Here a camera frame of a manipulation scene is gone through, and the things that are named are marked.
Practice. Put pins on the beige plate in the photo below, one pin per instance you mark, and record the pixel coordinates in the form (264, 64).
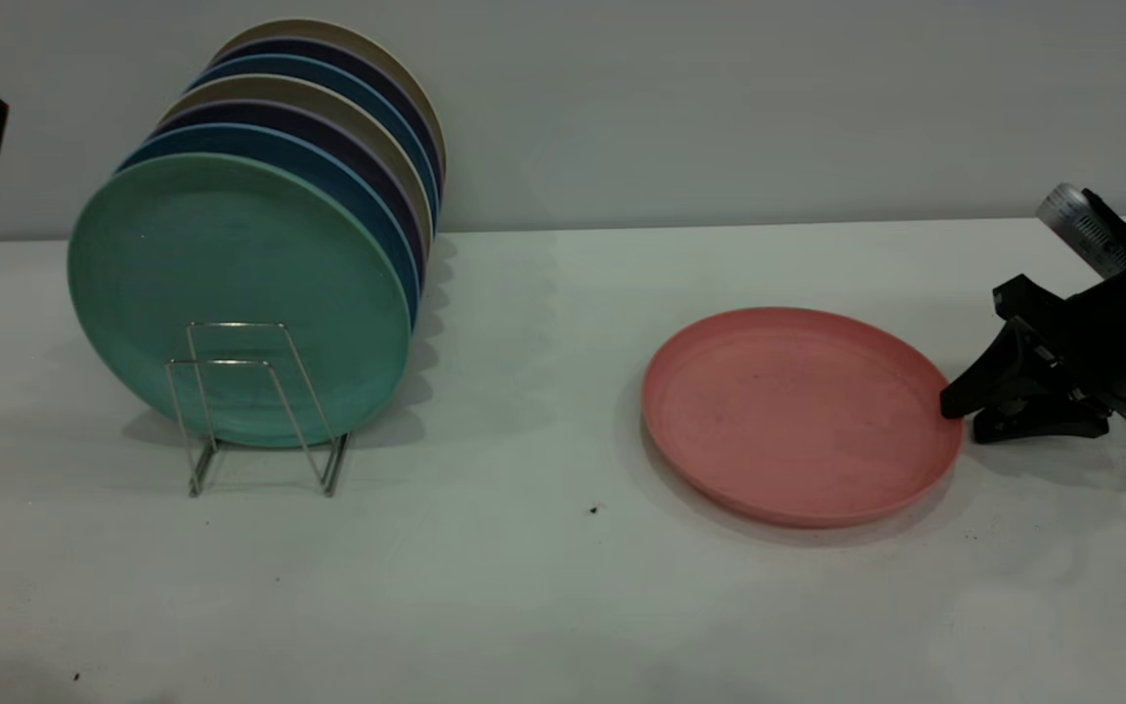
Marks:
(348, 103)
(348, 32)

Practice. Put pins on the pink plate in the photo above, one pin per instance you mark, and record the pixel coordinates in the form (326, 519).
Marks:
(798, 411)

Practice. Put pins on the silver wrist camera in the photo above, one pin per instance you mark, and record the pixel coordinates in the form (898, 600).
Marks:
(1081, 225)

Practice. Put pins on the dark purple plate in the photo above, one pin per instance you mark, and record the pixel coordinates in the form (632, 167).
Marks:
(328, 130)
(382, 70)

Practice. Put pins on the blue plate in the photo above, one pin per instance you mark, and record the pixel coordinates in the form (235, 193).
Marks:
(382, 98)
(328, 166)

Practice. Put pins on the green plate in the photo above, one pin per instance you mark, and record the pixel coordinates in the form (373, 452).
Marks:
(231, 284)

